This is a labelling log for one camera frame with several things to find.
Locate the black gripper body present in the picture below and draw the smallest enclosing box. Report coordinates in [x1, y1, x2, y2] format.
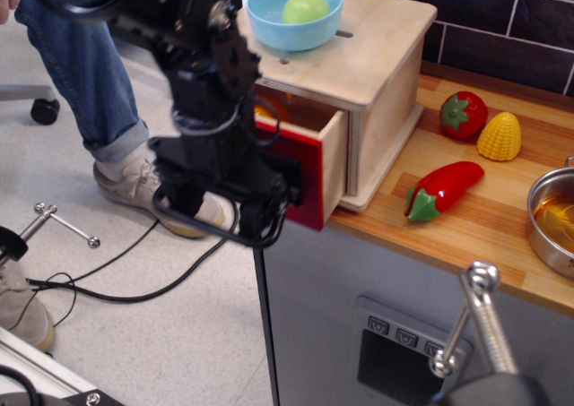
[149, 109, 301, 209]

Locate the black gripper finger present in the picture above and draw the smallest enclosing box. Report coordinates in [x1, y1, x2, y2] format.
[239, 200, 287, 240]
[161, 183, 205, 217]

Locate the red front wooden drawer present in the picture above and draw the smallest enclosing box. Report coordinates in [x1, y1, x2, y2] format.
[152, 85, 351, 249]

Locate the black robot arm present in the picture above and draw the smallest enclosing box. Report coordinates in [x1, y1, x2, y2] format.
[40, 0, 300, 247]

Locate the orange toy in drawer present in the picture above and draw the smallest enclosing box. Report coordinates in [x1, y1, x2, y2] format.
[254, 95, 293, 123]

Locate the wooden box housing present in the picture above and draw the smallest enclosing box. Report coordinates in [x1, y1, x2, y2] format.
[239, 0, 437, 212]

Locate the beige sneaker near table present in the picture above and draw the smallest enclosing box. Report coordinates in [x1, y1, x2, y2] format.
[92, 156, 225, 238]

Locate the grey toy kitchen cabinet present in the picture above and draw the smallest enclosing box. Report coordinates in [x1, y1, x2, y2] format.
[256, 221, 573, 405]

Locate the light blue bowl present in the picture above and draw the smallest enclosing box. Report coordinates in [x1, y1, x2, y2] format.
[247, 0, 344, 52]

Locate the person leg in jeans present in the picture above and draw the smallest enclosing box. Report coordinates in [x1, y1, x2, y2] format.
[14, 0, 149, 162]

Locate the green toy ball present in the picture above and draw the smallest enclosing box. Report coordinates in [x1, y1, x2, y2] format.
[283, 0, 331, 24]

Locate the office chair caster base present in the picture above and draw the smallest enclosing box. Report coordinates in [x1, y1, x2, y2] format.
[1, 84, 60, 125]

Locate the red toy chili pepper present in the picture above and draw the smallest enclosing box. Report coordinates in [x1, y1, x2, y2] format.
[404, 161, 485, 222]

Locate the left metal clamp screw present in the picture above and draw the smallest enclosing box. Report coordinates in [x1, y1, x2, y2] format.
[1, 203, 100, 267]

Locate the metal clamp screw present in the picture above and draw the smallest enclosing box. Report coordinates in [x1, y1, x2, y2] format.
[1, 203, 100, 267]
[430, 261, 518, 378]

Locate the beige sneaker lower left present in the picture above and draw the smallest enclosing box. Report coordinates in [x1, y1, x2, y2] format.
[1, 261, 55, 352]

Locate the right metal clamp screw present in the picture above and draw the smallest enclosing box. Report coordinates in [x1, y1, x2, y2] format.
[430, 261, 518, 378]

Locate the red toy strawberry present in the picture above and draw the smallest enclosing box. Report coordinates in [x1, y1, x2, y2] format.
[439, 91, 488, 139]

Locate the yellow toy corn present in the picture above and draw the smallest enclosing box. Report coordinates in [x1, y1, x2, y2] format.
[477, 112, 522, 161]

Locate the stainless steel pot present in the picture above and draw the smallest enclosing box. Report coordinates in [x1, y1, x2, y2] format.
[526, 156, 573, 280]

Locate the thin black floor cable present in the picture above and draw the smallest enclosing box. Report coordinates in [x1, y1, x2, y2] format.
[8, 217, 161, 331]

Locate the thick black floor cable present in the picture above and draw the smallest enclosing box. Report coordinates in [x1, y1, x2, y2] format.
[25, 199, 239, 304]

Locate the aluminium frame rail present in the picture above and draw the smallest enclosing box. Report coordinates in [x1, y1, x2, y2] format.
[1, 329, 120, 405]

